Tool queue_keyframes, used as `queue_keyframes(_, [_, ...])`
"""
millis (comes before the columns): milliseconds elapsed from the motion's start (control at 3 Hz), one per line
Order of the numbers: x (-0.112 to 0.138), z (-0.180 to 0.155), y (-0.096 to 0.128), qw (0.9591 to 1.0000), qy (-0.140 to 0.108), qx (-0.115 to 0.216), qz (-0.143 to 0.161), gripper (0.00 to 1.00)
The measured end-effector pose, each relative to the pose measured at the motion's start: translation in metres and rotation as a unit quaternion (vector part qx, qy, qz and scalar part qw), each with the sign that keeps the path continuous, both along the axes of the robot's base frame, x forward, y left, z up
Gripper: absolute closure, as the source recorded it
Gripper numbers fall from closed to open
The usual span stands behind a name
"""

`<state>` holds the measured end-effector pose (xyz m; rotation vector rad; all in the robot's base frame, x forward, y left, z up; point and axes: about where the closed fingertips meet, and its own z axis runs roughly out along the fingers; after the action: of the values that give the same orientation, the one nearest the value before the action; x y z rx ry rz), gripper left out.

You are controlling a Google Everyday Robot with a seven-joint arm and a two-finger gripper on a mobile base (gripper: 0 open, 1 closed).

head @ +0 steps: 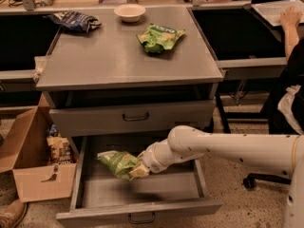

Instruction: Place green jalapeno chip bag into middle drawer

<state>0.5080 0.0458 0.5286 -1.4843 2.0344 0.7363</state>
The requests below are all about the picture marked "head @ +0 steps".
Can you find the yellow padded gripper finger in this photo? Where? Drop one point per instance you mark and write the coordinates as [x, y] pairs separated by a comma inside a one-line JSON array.
[[139, 171]]

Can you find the green jalapeno chip bag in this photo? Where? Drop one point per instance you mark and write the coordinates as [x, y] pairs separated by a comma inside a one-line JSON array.
[[120, 163]]

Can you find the person forearm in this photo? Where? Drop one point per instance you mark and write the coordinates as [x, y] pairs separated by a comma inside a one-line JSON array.
[[291, 40]]

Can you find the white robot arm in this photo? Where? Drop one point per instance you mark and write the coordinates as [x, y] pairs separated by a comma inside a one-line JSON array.
[[276, 154]]

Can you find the open grey drawer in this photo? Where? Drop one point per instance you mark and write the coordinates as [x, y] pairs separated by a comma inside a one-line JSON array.
[[99, 198]]

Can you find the closed upper grey drawer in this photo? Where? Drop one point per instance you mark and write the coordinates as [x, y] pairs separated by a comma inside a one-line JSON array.
[[117, 119]]

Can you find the grey drawer cabinet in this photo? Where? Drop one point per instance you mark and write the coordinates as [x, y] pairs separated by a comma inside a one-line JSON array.
[[109, 66]]

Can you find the green snack bag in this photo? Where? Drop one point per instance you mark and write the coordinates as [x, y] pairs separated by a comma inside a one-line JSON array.
[[157, 38]]

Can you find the dark blue chip bag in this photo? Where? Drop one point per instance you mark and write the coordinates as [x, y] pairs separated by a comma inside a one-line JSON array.
[[74, 20]]

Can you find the person's hand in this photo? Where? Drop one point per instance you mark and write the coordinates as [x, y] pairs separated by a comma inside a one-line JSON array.
[[290, 18]]

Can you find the snack bags in box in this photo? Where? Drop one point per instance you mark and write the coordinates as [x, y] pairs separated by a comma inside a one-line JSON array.
[[59, 149]]

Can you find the black office chair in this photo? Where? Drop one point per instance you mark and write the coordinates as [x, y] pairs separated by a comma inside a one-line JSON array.
[[250, 182]]

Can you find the open cardboard box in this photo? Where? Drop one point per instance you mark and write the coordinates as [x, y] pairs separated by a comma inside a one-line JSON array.
[[25, 154]]

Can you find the brown shoe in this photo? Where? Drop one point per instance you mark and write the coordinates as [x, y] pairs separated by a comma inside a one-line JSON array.
[[13, 214]]

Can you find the white ceramic bowl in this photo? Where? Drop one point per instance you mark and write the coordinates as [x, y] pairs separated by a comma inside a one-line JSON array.
[[130, 13]]

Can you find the seated person body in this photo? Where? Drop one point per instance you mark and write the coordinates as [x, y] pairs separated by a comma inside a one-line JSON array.
[[284, 107]]

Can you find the laptop computer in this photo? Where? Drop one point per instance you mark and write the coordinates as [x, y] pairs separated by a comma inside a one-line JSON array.
[[270, 9]]

